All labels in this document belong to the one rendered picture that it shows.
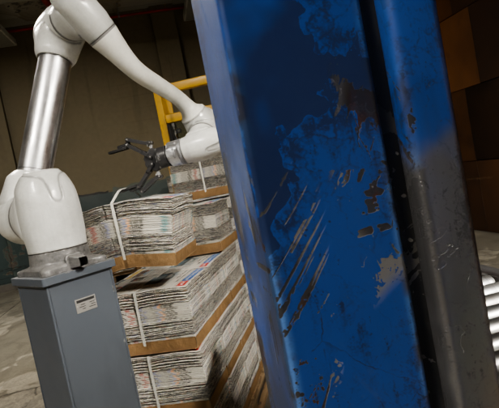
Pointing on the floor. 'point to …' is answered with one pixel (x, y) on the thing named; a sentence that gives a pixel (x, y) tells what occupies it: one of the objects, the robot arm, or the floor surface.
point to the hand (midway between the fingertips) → (117, 171)
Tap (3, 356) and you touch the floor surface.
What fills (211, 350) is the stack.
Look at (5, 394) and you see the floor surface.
